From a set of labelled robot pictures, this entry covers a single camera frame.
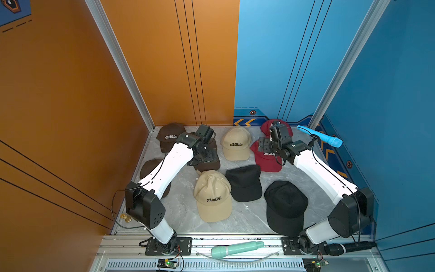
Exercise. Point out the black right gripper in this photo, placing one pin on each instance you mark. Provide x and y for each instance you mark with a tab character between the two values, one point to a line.
266	141

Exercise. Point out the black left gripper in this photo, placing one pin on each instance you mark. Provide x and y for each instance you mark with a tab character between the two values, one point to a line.
211	157

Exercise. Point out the aluminium corner post right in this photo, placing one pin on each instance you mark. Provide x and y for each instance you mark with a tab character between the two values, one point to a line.
364	32

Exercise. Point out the brown cap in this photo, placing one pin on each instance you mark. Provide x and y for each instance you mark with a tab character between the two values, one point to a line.
168	135
215	165
148	167

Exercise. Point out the beige cap back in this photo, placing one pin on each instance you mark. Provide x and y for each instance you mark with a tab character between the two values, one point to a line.
236	143

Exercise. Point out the black microphone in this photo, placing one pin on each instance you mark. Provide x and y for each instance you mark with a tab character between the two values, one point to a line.
340	249

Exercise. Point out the aluminium front rail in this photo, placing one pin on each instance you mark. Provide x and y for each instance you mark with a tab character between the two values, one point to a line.
126	253

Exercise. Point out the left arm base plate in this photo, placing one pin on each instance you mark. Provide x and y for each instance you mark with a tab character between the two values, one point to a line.
182	245

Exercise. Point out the circuit board right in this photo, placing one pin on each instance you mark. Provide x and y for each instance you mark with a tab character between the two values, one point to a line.
314	265

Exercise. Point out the blue microphone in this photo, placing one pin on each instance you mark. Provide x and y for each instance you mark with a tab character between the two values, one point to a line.
332	141

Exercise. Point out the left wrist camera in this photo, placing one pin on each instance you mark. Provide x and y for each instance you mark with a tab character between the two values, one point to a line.
205	133

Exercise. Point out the maroon cap back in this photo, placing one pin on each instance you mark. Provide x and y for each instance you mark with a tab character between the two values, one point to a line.
265	127

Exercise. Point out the brass knob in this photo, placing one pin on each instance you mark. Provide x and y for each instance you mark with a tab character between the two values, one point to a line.
127	218

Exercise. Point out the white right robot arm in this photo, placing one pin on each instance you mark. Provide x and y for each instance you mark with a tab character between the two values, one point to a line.
354	207

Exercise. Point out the beige cap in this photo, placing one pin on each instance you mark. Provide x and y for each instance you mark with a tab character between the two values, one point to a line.
213	196
236	143

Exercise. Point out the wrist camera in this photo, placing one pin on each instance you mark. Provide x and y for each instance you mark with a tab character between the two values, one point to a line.
205	133
279	130

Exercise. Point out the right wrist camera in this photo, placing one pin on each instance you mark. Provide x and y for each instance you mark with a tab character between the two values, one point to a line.
279	130

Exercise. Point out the black cap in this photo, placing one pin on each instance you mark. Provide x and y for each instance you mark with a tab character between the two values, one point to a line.
245	183
286	205

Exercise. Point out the green circuit board left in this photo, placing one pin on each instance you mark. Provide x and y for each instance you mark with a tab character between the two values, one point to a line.
166	265

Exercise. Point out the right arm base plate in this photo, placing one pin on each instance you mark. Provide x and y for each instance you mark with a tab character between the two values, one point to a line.
291	246

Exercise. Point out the beige cap front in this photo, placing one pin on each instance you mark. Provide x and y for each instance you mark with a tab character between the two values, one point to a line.
213	196

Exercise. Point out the maroon cap front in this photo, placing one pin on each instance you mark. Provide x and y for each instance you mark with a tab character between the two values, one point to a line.
268	162

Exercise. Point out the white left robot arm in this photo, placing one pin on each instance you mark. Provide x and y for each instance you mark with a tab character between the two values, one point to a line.
143	199

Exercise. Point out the aluminium corner post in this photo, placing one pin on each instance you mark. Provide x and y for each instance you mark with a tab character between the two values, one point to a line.
103	24
364	32

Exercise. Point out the green microphone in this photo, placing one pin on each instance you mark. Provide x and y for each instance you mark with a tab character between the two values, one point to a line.
226	250

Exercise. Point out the aluminium corner post left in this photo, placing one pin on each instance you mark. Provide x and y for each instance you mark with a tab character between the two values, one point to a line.
103	24

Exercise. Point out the maroon cap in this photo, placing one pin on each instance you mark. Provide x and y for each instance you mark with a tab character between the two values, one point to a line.
268	162
265	127

